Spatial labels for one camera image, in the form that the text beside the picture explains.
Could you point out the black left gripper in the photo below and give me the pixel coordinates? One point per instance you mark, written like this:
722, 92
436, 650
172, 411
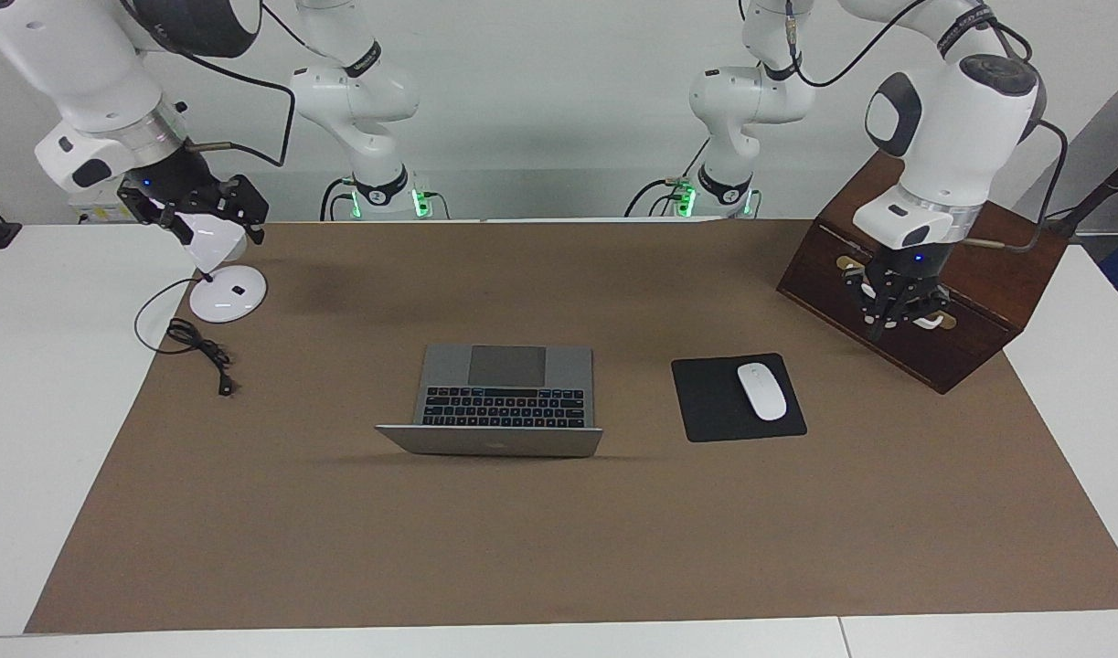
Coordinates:
899, 274

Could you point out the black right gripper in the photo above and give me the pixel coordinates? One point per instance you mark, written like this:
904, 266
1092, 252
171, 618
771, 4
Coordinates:
179, 187

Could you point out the silver grey laptop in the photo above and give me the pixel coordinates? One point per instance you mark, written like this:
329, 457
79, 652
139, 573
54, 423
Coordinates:
508, 402

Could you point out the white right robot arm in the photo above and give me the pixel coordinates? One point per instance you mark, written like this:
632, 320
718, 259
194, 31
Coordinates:
83, 55

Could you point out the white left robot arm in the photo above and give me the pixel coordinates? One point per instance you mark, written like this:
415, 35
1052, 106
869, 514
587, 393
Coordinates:
952, 119

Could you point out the dark brown wooden box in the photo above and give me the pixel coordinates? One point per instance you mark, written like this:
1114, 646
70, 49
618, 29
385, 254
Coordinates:
979, 311

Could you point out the white desk lamp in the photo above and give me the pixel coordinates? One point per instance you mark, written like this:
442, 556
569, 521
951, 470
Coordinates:
228, 294

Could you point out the white computer mouse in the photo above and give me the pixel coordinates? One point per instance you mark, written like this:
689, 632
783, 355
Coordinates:
761, 391

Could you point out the black mouse pad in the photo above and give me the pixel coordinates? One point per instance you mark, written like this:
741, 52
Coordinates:
705, 402

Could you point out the black stand pole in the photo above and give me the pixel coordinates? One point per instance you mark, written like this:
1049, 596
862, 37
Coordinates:
1098, 196

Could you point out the brown table mat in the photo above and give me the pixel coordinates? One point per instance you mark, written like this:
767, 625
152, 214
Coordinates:
558, 530

